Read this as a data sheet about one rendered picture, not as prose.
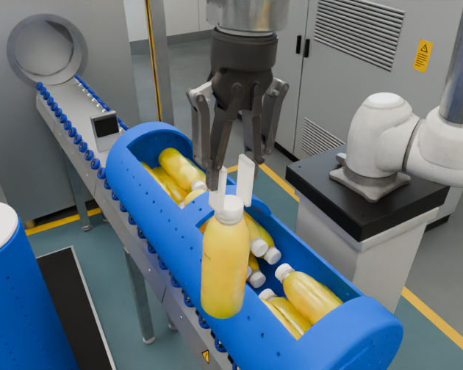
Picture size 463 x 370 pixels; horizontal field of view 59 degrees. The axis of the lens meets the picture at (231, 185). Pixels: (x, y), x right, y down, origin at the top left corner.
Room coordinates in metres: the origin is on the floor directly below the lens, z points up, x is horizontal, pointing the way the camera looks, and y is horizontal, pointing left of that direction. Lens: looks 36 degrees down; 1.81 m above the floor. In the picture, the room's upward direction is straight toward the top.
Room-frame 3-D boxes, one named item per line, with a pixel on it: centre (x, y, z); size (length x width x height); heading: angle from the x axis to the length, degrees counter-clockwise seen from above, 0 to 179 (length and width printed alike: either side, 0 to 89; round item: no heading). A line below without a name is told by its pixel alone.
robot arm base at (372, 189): (1.08, -0.42, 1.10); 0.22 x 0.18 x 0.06; 35
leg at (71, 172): (2.02, 0.95, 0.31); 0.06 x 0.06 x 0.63; 33
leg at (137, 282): (1.20, 0.41, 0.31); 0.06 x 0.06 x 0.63; 33
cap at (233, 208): (0.45, 0.00, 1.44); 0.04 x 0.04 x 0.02
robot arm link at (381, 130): (1.05, -0.43, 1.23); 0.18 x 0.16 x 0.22; 54
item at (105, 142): (1.48, 0.50, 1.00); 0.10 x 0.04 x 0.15; 123
